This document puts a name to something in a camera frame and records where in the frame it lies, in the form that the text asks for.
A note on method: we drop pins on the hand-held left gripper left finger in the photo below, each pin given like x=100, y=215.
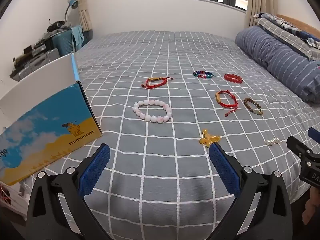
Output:
x=96, y=170

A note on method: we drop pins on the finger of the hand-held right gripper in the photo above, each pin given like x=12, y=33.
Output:
x=298, y=150
x=315, y=134

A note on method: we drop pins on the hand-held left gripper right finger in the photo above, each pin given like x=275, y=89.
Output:
x=223, y=168

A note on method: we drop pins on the blue and yellow cardboard box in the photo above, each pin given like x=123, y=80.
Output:
x=50, y=130

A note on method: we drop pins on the person's right hand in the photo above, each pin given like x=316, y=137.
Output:
x=312, y=207

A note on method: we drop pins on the blue striped rolled duvet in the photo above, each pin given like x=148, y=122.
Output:
x=275, y=52

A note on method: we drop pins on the folded checked patterned quilt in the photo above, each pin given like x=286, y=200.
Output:
x=282, y=30

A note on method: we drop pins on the wooden headboard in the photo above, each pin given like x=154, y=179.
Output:
x=295, y=21

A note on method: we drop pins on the silver stereo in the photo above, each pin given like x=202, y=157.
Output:
x=37, y=60

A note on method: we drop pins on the grey checked bed blanket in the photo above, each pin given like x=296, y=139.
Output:
x=160, y=55

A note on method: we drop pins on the teal suitcase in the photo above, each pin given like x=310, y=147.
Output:
x=62, y=42

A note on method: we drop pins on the light blue cloth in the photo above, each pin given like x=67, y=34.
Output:
x=77, y=36

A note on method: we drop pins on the black clutter on suitcase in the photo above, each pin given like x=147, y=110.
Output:
x=58, y=26

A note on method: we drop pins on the blue desk lamp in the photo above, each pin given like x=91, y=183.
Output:
x=73, y=3

